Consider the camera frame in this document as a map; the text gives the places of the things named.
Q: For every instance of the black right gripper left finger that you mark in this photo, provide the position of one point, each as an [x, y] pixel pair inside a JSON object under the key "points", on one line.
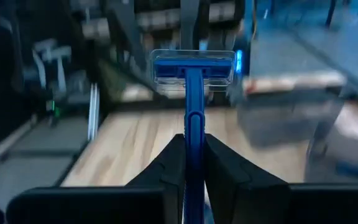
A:
{"points": [[169, 174]]}

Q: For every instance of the dark grey plastic bin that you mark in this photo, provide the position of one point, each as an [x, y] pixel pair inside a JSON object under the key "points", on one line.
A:
{"points": [[346, 155]]}

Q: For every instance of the transparent grey plastic bin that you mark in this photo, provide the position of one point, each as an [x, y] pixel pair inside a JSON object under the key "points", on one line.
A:
{"points": [[287, 118]]}

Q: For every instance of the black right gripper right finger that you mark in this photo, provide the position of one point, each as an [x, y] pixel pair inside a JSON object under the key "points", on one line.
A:
{"points": [[238, 186]]}

